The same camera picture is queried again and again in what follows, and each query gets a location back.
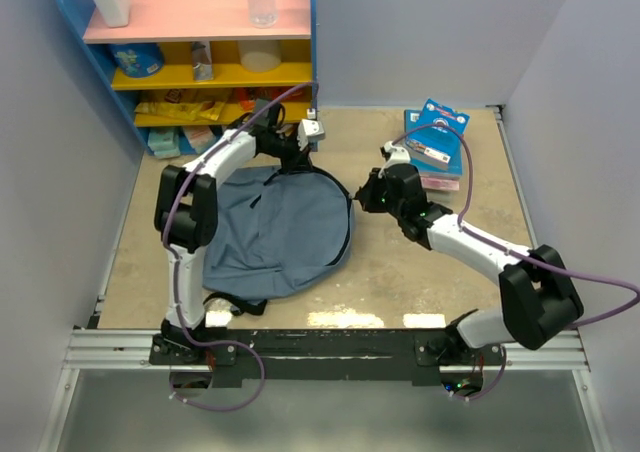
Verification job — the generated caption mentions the purple cable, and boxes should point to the purple cable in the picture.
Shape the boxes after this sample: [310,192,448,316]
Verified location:
[162,81,321,413]
[392,123,640,402]

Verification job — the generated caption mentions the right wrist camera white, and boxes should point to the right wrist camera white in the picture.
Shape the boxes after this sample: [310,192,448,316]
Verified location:
[380,141,411,169]

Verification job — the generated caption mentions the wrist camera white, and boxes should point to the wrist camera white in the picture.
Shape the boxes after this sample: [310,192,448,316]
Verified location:
[380,141,411,169]
[297,119,326,150]

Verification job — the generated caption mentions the blue snack cup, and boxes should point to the blue snack cup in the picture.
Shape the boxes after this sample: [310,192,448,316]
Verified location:
[108,43,164,79]

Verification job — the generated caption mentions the aluminium rail frame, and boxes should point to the aluminium rail frame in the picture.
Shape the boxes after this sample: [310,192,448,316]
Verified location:
[37,104,614,452]

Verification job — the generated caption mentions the blue illustrated book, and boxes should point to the blue illustrated book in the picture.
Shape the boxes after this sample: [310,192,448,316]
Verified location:
[404,97,471,172]

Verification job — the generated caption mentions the white round container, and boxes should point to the white round container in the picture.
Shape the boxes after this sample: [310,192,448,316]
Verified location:
[238,40,282,73]

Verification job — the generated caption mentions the blue grey backpack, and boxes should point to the blue grey backpack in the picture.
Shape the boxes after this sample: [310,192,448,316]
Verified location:
[203,166,355,308]

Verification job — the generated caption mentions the yellow snack bag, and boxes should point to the yellow snack bag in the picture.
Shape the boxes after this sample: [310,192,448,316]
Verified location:
[135,89,232,122]

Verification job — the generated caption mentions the pale green bottom book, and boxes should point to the pale green bottom book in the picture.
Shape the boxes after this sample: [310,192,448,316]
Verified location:
[424,189,456,204]

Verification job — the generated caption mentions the silver snack pouch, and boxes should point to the silver snack pouch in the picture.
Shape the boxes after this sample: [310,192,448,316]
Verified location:
[190,41,214,82]

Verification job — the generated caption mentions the pink white tissue pack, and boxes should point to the pink white tissue pack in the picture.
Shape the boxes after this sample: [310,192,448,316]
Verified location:
[182,125,216,154]

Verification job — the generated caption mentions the pink book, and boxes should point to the pink book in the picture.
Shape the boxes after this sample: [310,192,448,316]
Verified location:
[420,175,460,192]

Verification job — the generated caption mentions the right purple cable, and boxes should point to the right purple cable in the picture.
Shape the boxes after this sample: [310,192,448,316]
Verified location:
[392,123,640,402]

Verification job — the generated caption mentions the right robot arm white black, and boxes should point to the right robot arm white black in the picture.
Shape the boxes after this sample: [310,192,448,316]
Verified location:
[355,164,584,365]

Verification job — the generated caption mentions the blue wooden shelf unit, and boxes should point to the blue wooden shelf unit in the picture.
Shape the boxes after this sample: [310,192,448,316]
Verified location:
[56,0,317,154]

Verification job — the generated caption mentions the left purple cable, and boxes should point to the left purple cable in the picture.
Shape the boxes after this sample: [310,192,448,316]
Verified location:
[162,81,321,413]

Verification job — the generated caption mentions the orange snack pack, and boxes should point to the orange snack pack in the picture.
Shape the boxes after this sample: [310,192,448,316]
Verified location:
[233,87,290,112]

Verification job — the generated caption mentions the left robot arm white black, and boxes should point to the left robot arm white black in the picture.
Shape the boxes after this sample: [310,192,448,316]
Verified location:
[152,113,324,364]

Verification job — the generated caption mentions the teal tissue packs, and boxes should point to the teal tissue packs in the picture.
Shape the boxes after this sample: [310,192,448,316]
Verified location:
[147,127,181,159]

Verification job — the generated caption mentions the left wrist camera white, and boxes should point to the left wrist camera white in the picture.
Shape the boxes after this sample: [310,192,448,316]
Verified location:
[297,119,326,150]

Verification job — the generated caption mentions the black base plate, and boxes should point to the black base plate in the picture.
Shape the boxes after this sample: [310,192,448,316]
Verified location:
[149,329,502,388]

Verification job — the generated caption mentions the blue barcode book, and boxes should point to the blue barcode book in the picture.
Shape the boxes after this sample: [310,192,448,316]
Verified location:
[403,109,464,179]

